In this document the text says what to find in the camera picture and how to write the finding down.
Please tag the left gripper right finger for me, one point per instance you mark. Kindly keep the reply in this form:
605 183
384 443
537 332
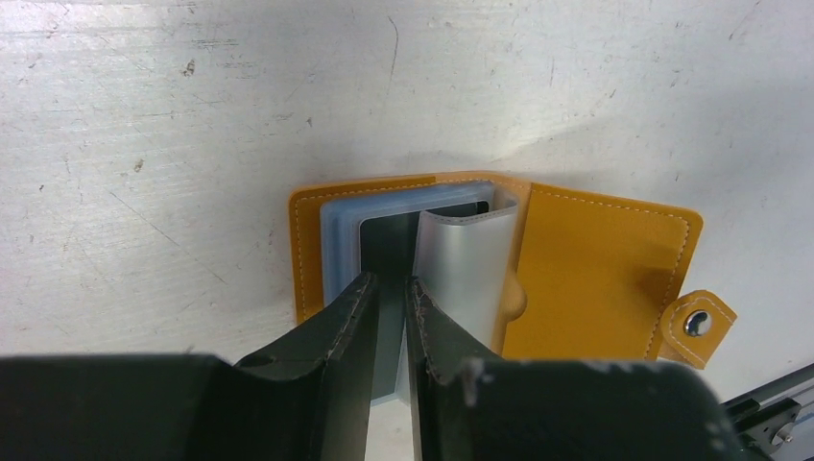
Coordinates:
471 404

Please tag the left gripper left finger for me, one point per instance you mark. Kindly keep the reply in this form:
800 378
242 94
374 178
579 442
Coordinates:
305 396

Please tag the yellow leather card holder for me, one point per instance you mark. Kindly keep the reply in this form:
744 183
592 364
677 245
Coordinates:
588 276

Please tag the dark credit card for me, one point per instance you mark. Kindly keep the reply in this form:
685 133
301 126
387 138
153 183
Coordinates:
458 255

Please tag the aluminium front rail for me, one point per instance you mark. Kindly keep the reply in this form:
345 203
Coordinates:
775 421

